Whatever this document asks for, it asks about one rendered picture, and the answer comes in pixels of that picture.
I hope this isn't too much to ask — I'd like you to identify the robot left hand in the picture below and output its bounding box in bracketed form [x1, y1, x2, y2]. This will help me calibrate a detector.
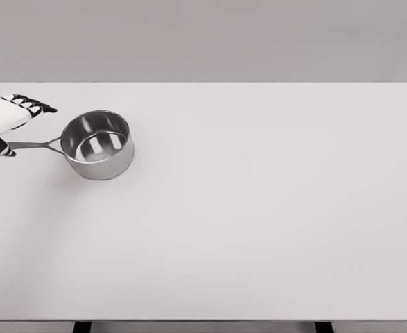
[0, 93, 58, 158]

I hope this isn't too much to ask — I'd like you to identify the stainless steel saucepan with handle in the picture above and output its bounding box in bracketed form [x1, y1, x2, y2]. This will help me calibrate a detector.
[6, 110, 135, 182]

